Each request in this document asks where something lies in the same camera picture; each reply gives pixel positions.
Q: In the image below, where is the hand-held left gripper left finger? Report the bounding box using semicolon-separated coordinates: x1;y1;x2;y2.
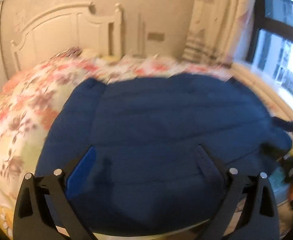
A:
13;145;97;240

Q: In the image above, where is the white wooden headboard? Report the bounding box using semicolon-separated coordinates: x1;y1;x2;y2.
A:
10;1;123;73

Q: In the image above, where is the patterned round pillow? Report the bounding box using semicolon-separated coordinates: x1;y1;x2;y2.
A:
54;46;83;58

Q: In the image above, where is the floral bedsheet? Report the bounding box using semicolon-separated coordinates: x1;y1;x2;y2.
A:
0;54;234;205

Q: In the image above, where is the printed curtain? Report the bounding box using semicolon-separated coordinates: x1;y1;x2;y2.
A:
181;0;258;63

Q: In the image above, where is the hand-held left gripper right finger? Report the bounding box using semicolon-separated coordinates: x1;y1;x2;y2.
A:
195;144;280;240

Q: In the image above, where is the dark framed window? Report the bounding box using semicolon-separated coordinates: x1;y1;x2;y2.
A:
249;0;293;105

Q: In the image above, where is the wall switch panel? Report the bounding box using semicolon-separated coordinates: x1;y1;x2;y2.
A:
146;32;165;41

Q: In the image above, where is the blue puffer jacket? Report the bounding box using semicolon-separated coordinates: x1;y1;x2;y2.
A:
35;74;293;237

